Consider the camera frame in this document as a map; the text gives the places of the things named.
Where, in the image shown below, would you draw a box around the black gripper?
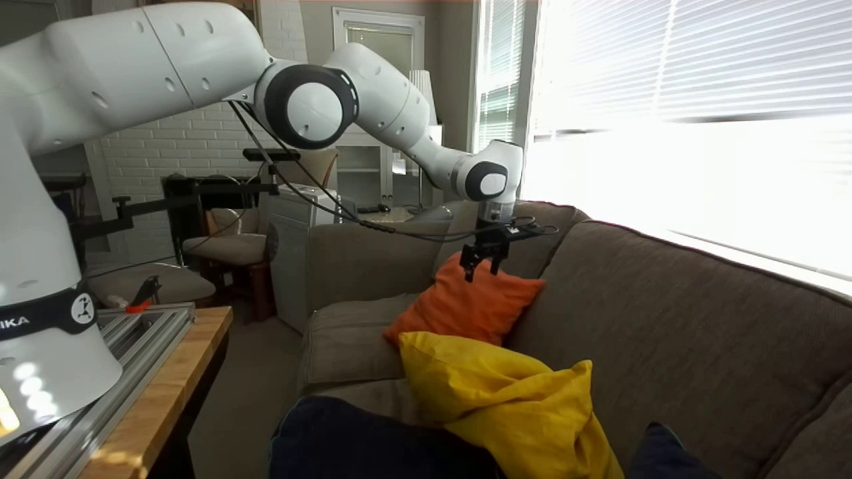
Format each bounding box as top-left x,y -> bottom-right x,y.
458,199 -> 518,282

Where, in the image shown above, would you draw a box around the orange pillow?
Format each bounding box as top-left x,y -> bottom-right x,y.
382,250 -> 548,352

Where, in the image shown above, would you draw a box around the yellow pillow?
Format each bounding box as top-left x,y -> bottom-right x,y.
396,330 -> 627,479

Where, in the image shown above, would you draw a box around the navy pillow teal piping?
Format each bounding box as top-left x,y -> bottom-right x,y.
266,394 -> 508,479
627,421 -> 725,479

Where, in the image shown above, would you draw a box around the white box appliance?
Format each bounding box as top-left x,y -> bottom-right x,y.
266,183 -> 346,336

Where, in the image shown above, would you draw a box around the grey-brown fabric sofa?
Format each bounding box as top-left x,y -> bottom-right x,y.
297,199 -> 852,479

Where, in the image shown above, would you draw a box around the beige cushioned armchair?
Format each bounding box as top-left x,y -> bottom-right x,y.
181,205 -> 281,324

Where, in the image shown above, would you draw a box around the white window blinds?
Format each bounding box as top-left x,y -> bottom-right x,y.
519,0 -> 852,300

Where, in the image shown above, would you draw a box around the round beige ottoman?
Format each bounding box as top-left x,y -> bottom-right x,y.
86,258 -> 219,308

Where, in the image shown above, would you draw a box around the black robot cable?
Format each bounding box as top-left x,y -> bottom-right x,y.
226,96 -> 488,248

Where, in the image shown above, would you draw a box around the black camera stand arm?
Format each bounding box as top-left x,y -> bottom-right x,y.
62,143 -> 303,245

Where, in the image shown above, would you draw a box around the red handled tool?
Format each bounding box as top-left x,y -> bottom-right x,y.
120,273 -> 166,320

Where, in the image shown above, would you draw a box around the aluminium rail base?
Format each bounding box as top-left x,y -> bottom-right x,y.
0,304 -> 197,479

